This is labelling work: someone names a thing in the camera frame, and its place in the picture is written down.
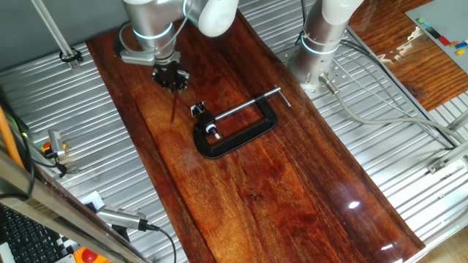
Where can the black white marker sheet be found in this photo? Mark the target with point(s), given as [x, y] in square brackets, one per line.
[92, 199]

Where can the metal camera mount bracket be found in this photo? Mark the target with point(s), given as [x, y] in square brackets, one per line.
[71, 169]

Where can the grey board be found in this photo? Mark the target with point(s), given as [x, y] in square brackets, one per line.
[446, 18]

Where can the blue block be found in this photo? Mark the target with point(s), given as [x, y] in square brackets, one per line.
[461, 45]

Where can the orange pole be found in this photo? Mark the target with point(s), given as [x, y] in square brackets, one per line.
[9, 142]

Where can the metal tripod pole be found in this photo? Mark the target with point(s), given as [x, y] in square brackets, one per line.
[55, 31]

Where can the ribbed silver camera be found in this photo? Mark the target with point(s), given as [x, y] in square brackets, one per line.
[120, 218]

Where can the black C-clamp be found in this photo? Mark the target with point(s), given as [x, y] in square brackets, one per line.
[237, 140]

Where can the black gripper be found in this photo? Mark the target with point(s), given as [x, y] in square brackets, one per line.
[170, 73]

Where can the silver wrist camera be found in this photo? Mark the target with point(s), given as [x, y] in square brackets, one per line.
[135, 57]

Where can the small silver camera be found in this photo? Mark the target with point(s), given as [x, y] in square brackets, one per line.
[55, 140]

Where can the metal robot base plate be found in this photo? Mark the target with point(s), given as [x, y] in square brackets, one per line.
[343, 75]

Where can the orange emergency stop box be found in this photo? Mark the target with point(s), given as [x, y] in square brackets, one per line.
[89, 256]

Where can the black keyboard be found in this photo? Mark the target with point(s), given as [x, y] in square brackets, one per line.
[25, 237]

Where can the aluminium profile bar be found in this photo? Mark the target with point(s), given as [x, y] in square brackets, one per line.
[453, 155]
[459, 122]

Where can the wood grain sheet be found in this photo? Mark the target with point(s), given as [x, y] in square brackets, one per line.
[413, 73]

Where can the steel frame beam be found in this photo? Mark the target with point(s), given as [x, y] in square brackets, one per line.
[55, 208]

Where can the glossy red-brown wooden board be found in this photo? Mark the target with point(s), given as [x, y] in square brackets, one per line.
[256, 201]

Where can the yellow block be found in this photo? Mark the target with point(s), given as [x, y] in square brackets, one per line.
[460, 52]

